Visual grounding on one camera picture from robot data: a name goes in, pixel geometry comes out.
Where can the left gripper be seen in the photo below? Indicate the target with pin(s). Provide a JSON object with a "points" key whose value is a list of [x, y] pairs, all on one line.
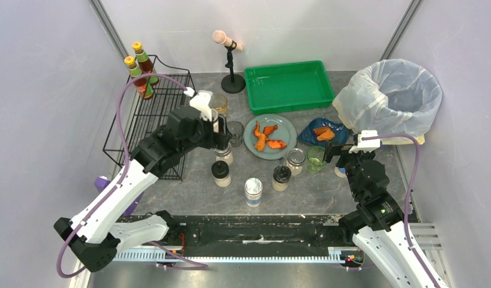
{"points": [[215, 132]]}

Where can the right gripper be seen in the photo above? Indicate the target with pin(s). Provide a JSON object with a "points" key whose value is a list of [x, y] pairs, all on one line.
{"points": [[341, 155]]}

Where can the blue label spice jar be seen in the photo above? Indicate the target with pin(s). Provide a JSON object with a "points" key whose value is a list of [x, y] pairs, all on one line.
{"points": [[340, 172], [253, 192]]}

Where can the black lid spice jar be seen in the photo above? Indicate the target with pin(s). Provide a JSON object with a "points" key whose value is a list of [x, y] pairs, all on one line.
{"points": [[221, 172]]}

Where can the sauce bottle yellow cap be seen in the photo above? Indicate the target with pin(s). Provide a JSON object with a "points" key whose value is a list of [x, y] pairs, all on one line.
{"points": [[142, 85]]}

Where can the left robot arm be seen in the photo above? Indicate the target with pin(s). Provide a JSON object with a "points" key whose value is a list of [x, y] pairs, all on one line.
{"points": [[94, 235]]}

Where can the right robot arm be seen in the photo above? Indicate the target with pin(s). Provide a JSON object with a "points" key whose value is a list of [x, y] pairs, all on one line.
{"points": [[378, 226]]}

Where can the small glass jar rice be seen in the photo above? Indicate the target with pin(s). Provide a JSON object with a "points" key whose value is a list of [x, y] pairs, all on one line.
{"points": [[224, 155]]}

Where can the smoky grey glass cup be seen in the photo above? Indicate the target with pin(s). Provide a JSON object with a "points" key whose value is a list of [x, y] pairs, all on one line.
{"points": [[236, 130]]}

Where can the dark blue leaf plate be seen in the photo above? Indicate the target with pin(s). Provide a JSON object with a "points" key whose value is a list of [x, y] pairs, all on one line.
{"points": [[307, 135]]}

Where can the orange breaded food piece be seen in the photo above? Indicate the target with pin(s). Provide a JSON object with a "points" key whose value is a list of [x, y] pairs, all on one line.
{"points": [[327, 135]]}

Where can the green glass cup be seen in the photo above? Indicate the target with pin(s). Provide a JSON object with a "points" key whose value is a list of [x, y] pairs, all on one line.
{"points": [[315, 159]]}

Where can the brown fried food piece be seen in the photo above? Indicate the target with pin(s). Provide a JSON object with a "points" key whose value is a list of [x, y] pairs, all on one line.
{"points": [[321, 130]]}

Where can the amber glass cup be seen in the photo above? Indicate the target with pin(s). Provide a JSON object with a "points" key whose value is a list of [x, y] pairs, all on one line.
{"points": [[219, 103]]}

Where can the orange breaded chicken strip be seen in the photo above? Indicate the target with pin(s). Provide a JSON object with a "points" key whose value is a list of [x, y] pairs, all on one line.
{"points": [[260, 144]]}

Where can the orange chicken wing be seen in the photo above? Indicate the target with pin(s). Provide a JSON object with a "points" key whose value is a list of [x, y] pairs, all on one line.
{"points": [[257, 131]]}

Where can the glass jar near green cup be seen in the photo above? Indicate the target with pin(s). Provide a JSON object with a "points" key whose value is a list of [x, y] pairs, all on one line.
{"points": [[295, 160]]}

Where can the orange chicken drumstick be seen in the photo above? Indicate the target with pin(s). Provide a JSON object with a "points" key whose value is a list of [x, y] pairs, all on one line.
{"points": [[269, 130]]}

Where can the grey round plate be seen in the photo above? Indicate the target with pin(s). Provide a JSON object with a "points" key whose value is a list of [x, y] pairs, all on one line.
{"points": [[285, 131]]}

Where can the orange fried chicken piece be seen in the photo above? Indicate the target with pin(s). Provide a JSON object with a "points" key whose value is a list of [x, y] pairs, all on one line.
{"points": [[277, 144]]}

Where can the black microphone stand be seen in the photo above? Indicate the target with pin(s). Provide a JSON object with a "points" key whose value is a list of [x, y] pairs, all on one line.
{"points": [[232, 83]]}

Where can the black knob lid jar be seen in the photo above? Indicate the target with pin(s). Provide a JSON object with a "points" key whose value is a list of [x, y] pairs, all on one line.
{"points": [[281, 177]]}

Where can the green plastic tray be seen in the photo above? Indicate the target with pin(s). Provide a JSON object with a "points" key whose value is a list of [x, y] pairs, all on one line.
{"points": [[288, 87]]}

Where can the trash bin with plastic bag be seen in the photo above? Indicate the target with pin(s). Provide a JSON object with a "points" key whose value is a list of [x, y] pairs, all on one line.
{"points": [[390, 96]]}

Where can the beige microphone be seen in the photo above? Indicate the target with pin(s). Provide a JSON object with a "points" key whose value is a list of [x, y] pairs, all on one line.
{"points": [[221, 38]]}

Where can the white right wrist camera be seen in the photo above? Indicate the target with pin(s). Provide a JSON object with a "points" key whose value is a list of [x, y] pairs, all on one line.
{"points": [[365, 141]]}

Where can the black wire rack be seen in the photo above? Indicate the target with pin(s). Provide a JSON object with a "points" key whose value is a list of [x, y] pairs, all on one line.
{"points": [[144, 116]]}

